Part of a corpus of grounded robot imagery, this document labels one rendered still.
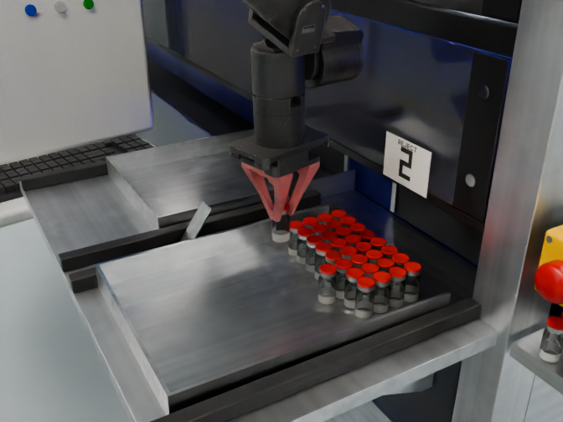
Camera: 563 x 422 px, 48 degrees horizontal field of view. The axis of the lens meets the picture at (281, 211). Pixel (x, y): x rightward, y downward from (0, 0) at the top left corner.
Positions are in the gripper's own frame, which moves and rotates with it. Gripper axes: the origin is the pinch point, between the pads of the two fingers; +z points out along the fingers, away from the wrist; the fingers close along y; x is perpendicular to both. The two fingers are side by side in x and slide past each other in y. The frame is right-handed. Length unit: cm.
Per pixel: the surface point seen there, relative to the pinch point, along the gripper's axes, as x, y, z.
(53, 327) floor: 130, 14, 98
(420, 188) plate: -9.6, 14.6, -1.1
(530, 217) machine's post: -25.1, 10.9, -4.4
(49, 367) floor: 112, 4, 98
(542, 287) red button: -29.5, 6.1, -0.3
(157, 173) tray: 39.7, 7.6, 10.1
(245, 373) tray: -11.9, -16.3, 7.3
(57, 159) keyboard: 71, 3, 15
